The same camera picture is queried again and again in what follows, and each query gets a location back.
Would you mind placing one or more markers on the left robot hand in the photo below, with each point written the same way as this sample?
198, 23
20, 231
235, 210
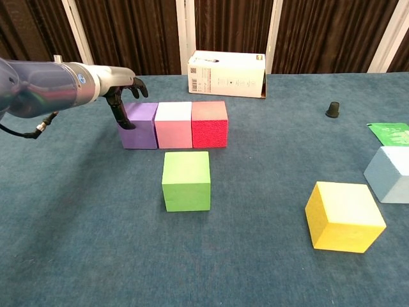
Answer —
116, 80

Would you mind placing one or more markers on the pink foam cube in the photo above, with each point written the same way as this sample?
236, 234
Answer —
174, 131

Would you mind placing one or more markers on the white frame post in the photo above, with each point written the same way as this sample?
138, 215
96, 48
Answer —
273, 38
388, 35
182, 32
78, 35

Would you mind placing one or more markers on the white cardboard box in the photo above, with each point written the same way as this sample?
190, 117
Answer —
227, 76

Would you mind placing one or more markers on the yellow foam cube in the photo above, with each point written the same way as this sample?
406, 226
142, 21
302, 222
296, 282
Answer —
342, 220

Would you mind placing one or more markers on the light blue foam cube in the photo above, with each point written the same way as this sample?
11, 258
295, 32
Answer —
390, 179

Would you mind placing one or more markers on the red foam cube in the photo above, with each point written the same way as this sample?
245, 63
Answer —
209, 132

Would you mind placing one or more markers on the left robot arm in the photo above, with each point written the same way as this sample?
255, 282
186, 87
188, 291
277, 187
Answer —
41, 86

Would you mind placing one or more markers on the small black cap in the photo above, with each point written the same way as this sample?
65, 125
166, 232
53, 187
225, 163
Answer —
333, 110

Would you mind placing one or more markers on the green foam cube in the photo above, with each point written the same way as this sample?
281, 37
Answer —
185, 185

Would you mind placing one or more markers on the green foil packet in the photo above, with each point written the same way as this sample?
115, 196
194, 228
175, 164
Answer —
393, 134

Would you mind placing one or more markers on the teal felt table cover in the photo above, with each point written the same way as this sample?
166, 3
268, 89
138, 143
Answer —
96, 240

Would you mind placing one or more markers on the dark brown curtain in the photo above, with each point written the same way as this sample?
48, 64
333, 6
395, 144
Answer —
134, 32

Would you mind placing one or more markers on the purple foam cube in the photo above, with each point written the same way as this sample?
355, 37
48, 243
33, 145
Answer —
142, 136

